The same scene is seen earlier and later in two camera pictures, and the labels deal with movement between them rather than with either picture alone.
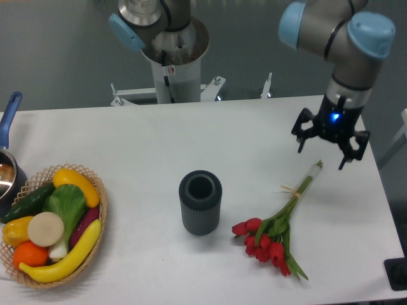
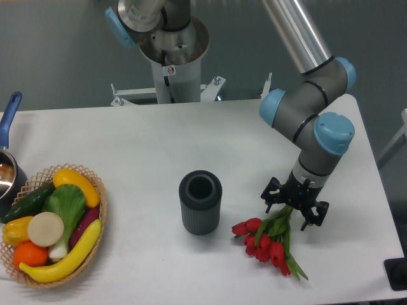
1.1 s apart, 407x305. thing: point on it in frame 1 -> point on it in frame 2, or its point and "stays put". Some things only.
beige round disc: (46, 229) stays put
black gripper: (336, 122) -> (299, 195)
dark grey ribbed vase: (200, 193) stays put
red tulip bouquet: (269, 240) stays put
